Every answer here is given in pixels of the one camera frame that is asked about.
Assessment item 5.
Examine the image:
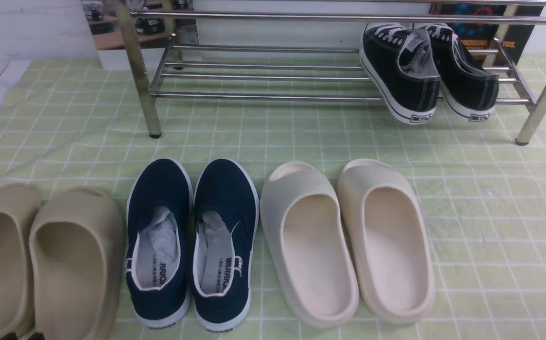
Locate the navy slip-on shoe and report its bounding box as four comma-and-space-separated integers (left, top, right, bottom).
125, 158, 193, 329
191, 158, 259, 333

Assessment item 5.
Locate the steel shoe rack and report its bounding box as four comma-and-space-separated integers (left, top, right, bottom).
115, 0, 546, 146

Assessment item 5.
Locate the left cream foam slide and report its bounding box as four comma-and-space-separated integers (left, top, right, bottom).
260, 161, 359, 328

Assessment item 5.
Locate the cream foam slide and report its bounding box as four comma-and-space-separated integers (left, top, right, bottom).
260, 161, 359, 328
336, 159, 436, 323

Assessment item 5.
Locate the right cream foam slide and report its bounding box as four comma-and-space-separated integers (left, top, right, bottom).
336, 159, 436, 323

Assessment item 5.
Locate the left black canvas sneaker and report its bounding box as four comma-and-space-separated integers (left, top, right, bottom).
359, 22, 441, 125

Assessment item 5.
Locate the black canvas sneaker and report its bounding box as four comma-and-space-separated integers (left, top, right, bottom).
412, 22, 499, 123
359, 22, 441, 125

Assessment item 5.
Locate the wooden background shelf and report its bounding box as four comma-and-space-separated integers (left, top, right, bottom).
82, 0, 194, 51

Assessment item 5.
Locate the right tan foam slide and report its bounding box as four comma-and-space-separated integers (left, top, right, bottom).
29, 187, 126, 340

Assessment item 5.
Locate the tan foam slide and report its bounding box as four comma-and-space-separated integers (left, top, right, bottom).
0, 184, 42, 339
29, 187, 126, 340

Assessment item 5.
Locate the right black canvas sneaker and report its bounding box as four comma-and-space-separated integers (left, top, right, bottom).
412, 22, 499, 123

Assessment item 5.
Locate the green checked tablecloth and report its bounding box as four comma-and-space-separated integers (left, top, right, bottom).
0, 60, 546, 340

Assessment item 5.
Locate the dark printed poster board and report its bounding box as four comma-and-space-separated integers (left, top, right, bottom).
429, 4, 542, 64

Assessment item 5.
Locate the left tan foam slide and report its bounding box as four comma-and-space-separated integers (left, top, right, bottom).
0, 184, 42, 339

